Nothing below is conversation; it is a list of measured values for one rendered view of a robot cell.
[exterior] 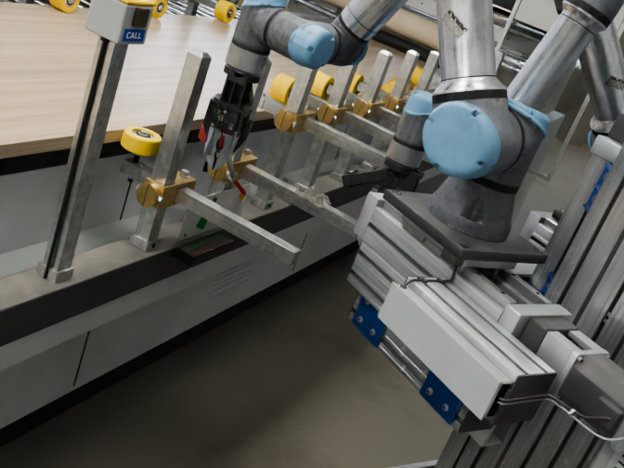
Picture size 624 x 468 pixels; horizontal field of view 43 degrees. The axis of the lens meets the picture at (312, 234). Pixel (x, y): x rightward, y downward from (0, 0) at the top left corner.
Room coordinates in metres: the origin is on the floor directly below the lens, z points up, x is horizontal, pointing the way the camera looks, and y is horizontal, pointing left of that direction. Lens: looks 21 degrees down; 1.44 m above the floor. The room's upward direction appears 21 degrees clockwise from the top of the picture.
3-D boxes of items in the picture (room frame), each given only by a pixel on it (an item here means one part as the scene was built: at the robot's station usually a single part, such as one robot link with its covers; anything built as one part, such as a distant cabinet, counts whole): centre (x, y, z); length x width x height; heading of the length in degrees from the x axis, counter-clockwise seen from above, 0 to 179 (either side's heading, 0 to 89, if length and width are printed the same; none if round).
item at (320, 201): (1.71, 0.03, 0.87); 0.09 x 0.07 x 0.02; 70
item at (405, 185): (1.65, -0.13, 0.97); 0.09 x 0.08 x 0.12; 70
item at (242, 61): (1.50, 0.23, 1.14); 0.08 x 0.08 x 0.05
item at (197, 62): (1.51, 0.32, 0.89); 0.03 x 0.03 x 0.48; 70
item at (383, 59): (2.45, -0.02, 0.89); 0.03 x 0.03 x 0.48; 70
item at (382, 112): (2.47, -0.09, 0.95); 0.50 x 0.04 x 0.04; 70
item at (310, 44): (1.46, 0.14, 1.22); 0.11 x 0.11 x 0.08; 60
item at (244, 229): (1.51, 0.22, 0.82); 0.43 x 0.03 x 0.04; 70
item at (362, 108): (2.47, -0.02, 0.95); 0.13 x 0.06 x 0.05; 160
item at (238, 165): (1.77, 0.23, 0.85); 0.13 x 0.06 x 0.05; 160
